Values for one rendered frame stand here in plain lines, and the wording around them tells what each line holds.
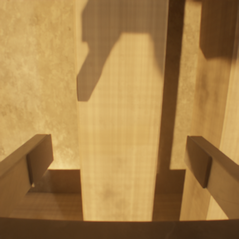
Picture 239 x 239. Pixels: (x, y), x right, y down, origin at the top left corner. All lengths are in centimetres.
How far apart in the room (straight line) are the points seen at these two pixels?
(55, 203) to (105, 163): 29
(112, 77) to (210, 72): 15
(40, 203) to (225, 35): 50
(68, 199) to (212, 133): 38
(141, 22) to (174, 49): 22
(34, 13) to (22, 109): 21
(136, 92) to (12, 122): 36
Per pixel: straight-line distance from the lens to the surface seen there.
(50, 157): 17
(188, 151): 16
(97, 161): 23
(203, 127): 30
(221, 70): 26
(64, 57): 42
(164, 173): 49
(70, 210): 47
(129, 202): 26
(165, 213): 47
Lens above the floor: 40
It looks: 75 degrees down
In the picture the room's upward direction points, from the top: 179 degrees clockwise
